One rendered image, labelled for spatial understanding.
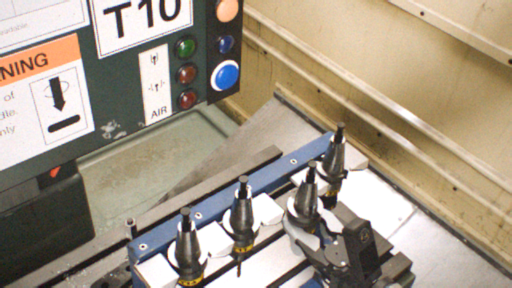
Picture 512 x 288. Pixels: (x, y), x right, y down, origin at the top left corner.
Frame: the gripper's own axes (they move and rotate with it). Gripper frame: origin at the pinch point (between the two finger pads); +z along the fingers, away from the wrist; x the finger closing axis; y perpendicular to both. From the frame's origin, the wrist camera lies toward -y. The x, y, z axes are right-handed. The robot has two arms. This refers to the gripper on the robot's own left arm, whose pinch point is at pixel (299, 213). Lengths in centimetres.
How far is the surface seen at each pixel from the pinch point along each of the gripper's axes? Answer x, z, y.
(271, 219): -6.2, 0.7, -1.8
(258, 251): 5.9, 14.7, 32.9
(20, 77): -42, -3, -50
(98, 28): -35, -3, -52
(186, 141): 32, 82, 63
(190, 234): -22.3, 2.0, -8.8
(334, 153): 9.6, 2.5, -7.6
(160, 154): 20, 82, 63
